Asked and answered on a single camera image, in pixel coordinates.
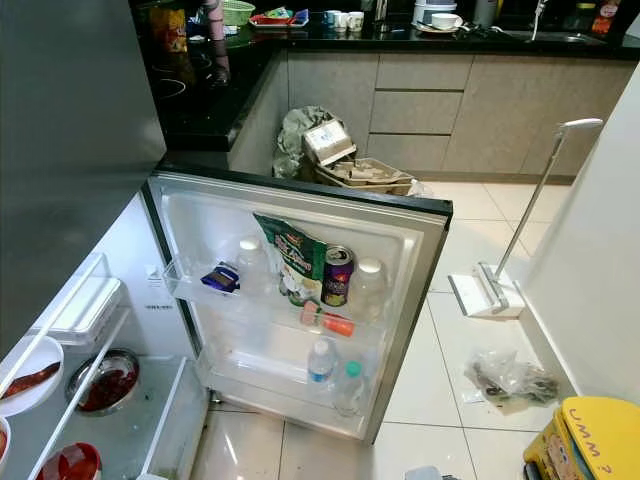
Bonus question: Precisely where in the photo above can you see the white rice cooker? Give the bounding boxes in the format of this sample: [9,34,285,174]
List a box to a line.
[412,0,459,23]

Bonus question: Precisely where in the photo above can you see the large clear white-capped bottle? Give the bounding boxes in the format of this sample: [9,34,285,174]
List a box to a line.
[348,257,391,323]

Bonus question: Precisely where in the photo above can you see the open cardboard box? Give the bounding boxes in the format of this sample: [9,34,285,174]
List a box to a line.
[305,155,416,198]

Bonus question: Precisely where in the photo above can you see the grey kitchen cabinets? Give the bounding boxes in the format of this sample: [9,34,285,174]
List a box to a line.
[230,50,640,186]

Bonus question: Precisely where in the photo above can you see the yellow carton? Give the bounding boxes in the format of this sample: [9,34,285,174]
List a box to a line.
[523,396,640,480]

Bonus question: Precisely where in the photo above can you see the white bowl with sausage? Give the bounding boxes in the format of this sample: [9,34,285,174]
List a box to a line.
[0,335,66,419]

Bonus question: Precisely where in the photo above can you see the small blue packet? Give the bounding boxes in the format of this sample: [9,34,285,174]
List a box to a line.
[200,262,241,294]

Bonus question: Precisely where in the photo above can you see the steel bowl with red food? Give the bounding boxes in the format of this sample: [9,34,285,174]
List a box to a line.
[65,347,143,416]

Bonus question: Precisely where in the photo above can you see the yellow red snack bag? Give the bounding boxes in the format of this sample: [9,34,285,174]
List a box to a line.
[150,5,191,53]

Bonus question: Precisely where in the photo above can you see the purple drink can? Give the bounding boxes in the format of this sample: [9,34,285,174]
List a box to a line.
[320,245,356,308]

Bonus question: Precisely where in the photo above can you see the white floor mop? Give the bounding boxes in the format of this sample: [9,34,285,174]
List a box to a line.
[448,118,604,319]

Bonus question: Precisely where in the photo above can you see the orange and pink tube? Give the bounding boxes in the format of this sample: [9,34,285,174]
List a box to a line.
[298,300,357,338]

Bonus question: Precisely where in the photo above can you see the grey green bag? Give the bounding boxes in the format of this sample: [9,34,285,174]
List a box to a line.
[272,105,346,181]

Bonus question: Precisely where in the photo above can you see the grey fridge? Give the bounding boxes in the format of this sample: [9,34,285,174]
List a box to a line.
[0,0,206,480]

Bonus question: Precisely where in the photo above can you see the white lined fridge door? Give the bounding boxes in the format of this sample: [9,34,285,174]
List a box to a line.
[145,160,454,443]

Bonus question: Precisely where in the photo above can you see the small clear white-capped bottle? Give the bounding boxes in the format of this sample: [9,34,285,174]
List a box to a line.
[233,237,266,296]

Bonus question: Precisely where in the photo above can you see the steel kettle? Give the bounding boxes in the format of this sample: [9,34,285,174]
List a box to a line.
[472,0,501,29]

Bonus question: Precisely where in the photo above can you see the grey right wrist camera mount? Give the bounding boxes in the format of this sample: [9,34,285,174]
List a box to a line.
[403,465,446,480]

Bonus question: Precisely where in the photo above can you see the white bowl on plate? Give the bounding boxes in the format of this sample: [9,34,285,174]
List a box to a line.
[420,12,466,34]

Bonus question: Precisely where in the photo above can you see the clear bottle with green cap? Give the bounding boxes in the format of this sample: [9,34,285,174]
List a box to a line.
[330,360,369,418]

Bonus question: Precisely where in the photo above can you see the red tray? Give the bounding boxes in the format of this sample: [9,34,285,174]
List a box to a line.
[250,8,309,29]

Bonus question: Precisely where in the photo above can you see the small labelled cardboard box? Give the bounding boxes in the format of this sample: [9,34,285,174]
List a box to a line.
[302,118,359,166]

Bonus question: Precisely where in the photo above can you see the green basket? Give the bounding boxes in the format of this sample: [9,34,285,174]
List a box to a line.
[220,0,258,28]

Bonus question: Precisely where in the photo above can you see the pink bottle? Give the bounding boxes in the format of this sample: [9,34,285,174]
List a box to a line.
[203,0,229,46]

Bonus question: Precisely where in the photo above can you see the green snack bag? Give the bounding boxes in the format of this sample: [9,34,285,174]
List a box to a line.
[253,212,329,304]

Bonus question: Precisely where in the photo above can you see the white plastic tray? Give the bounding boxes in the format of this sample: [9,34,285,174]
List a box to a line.
[55,277,126,346]

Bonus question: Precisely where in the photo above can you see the red sauce bottle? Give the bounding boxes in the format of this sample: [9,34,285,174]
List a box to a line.
[592,0,619,36]

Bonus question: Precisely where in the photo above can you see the crumpled clear plastic bag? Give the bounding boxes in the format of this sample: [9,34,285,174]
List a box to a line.
[463,348,564,406]

